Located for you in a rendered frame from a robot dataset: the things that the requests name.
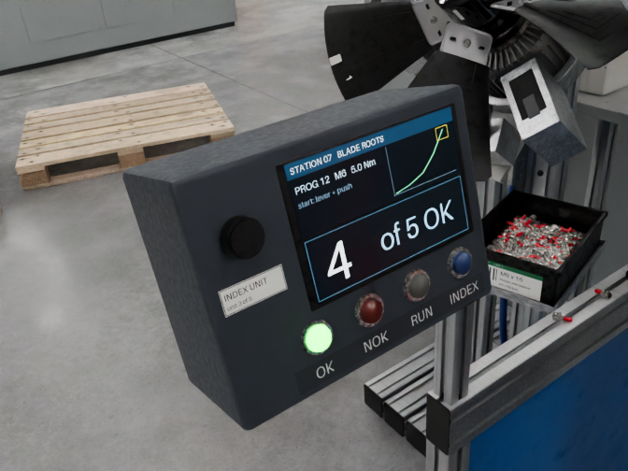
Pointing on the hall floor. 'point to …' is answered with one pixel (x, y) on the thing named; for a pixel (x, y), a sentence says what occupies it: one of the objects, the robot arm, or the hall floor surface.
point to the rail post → (435, 460)
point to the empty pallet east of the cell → (115, 131)
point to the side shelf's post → (598, 180)
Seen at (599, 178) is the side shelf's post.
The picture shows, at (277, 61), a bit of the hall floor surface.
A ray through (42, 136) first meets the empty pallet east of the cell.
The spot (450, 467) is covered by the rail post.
